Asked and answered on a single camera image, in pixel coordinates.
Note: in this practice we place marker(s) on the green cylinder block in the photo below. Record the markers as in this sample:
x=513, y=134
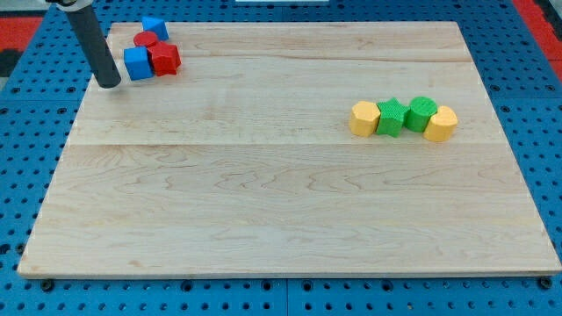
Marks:
x=421, y=109

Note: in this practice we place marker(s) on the red star block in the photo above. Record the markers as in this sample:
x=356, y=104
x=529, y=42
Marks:
x=165, y=58

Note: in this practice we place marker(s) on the red cylinder block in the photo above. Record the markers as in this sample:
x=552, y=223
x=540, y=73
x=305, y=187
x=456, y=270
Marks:
x=145, y=39

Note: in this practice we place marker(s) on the yellow hexagon block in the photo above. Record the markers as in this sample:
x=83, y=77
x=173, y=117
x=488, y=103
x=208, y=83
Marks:
x=364, y=118

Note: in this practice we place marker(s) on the blue cube block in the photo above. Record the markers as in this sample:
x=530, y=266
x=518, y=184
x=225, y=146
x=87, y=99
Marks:
x=137, y=63

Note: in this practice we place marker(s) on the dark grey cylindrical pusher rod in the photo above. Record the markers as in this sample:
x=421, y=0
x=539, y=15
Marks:
x=95, y=48

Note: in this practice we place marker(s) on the green star block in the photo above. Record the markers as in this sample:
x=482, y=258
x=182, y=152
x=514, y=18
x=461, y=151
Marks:
x=392, y=117

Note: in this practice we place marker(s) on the light wooden board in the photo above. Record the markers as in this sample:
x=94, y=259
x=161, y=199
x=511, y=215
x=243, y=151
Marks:
x=242, y=165

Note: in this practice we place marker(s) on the yellow heart block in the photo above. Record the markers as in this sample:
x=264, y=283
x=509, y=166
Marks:
x=441, y=125

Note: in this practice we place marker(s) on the blue triangle block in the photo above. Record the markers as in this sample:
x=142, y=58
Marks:
x=155, y=25

